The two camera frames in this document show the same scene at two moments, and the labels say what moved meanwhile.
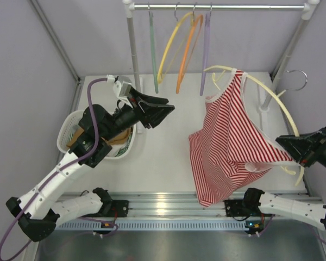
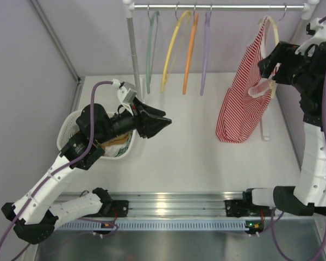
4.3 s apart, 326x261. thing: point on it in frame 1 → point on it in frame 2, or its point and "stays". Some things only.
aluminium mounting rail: x=182 y=205 stays
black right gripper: x=301 y=146 → x=287 y=53
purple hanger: x=207 y=22 stays
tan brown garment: x=121 y=137 stays
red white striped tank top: x=232 y=147 → x=246 y=102
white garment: x=115 y=149 stays
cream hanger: x=228 y=68 → x=262 y=24
